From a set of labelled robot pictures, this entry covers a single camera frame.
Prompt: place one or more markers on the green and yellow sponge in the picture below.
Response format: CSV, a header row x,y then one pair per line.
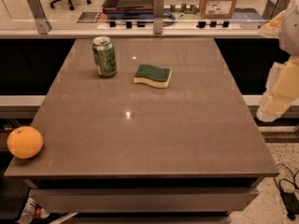
x,y
153,76

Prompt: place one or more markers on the green soda can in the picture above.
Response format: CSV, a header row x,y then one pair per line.
x,y
104,56

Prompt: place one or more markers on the black power adapter with cable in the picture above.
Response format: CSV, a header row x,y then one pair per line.
x,y
287,183

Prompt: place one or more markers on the metal railing post right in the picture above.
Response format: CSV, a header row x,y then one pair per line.
x,y
273,7

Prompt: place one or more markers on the metal railing post left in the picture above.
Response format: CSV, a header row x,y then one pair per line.
x,y
42,25

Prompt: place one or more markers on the orange fruit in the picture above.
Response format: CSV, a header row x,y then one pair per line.
x,y
24,142

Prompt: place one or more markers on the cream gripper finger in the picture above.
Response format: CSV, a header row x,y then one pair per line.
x,y
282,89
273,28

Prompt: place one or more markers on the crumpled packaging under table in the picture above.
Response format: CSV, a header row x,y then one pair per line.
x,y
32,211

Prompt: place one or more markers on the cardboard box with label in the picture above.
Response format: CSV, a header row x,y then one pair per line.
x,y
217,9

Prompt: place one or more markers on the metal railing post middle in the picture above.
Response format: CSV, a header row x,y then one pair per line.
x,y
158,16

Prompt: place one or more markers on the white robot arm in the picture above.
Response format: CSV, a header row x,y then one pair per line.
x,y
289,41

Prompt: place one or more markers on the metal railing post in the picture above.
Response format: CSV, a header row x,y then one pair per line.
x,y
158,16
42,25
273,7

